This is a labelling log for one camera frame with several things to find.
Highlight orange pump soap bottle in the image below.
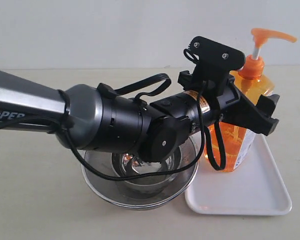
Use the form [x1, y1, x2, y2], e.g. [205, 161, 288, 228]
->
[219, 28, 297, 173]

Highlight steel mesh strainer basket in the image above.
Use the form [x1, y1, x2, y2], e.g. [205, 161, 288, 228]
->
[81, 135, 201, 210]

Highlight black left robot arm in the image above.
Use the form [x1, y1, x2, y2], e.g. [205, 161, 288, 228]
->
[0, 70, 279, 162]

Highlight white plastic tray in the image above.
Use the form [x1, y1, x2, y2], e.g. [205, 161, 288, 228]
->
[185, 135, 292, 216]

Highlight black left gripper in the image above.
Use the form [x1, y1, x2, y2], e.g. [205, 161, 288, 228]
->
[177, 71, 280, 136]

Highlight stainless steel bowl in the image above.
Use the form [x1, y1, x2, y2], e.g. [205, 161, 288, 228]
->
[111, 148, 182, 195]

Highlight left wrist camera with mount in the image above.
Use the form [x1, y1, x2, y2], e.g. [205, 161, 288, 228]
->
[183, 36, 246, 97]

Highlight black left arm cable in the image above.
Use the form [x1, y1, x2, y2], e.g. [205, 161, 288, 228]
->
[0, 48, 228, 181]

